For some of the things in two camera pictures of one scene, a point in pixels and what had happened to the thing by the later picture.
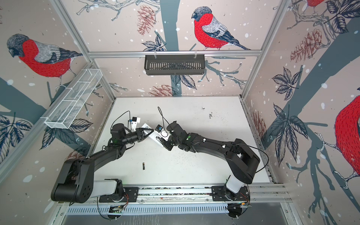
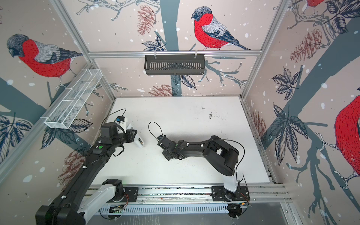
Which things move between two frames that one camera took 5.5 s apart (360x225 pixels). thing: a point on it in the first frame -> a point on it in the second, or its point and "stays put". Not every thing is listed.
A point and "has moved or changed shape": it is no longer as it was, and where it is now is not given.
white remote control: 155,137 has moved or changed shape
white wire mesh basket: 74,98 stays put
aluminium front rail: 191,194 stays put
